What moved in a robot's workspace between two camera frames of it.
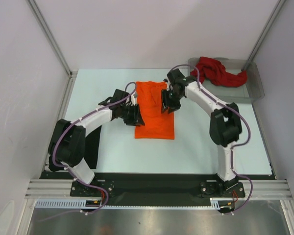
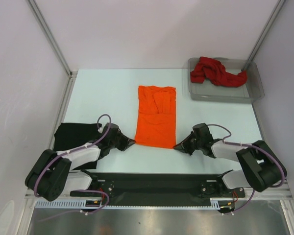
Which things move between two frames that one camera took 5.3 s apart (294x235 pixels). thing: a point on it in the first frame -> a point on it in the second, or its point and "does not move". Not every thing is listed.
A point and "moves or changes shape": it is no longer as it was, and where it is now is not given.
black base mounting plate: (120, 189) does not move
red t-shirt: (213, 71) does not move
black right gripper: (170, 101) -> (189, 143)
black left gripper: (136, 119) -> (126, 142)
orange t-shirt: (157, 126) moves or changes shape
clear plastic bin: (252, 90) does not move
